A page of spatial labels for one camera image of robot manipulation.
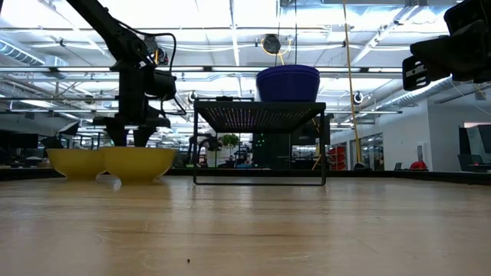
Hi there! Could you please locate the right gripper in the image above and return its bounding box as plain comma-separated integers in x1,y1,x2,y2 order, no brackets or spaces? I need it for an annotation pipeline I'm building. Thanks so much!
402,21,491,91

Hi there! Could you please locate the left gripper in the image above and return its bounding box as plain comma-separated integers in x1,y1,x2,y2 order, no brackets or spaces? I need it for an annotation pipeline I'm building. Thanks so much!
93,71,173,149

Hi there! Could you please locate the yellow bowl with speckled inside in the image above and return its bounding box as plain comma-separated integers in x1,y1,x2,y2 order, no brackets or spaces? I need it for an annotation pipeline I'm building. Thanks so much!
102,146,177,184
46,148,107,181

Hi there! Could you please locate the dark background monitor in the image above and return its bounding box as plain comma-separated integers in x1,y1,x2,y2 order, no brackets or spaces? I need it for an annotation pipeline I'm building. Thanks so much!
458,125,491,173

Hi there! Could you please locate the green background plant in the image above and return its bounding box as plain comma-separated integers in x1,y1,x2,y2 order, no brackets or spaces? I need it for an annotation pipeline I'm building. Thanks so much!
220,133,241,147

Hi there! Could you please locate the black perforated metal rack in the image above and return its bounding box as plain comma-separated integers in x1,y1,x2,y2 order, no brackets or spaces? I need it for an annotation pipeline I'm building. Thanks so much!
193,97,328,187

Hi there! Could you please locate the red storage shelf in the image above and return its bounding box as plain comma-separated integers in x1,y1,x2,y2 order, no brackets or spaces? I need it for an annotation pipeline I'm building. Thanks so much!
328,145,347,172

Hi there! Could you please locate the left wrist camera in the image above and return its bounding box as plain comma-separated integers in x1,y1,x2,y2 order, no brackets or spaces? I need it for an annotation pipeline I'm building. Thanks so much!
144,70,178,101

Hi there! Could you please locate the black ceiling cord reel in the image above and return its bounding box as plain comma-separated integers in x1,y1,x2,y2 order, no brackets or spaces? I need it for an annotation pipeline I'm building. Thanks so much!
262,33,282,55
143,34,170,66

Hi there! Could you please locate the yellow hanging power cord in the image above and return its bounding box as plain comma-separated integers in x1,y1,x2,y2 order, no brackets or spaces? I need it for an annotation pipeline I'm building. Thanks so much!
341,0,362,159

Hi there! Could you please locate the black aluminium table frame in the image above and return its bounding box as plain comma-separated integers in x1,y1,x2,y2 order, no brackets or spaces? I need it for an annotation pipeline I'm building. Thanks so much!
0,166,491,186

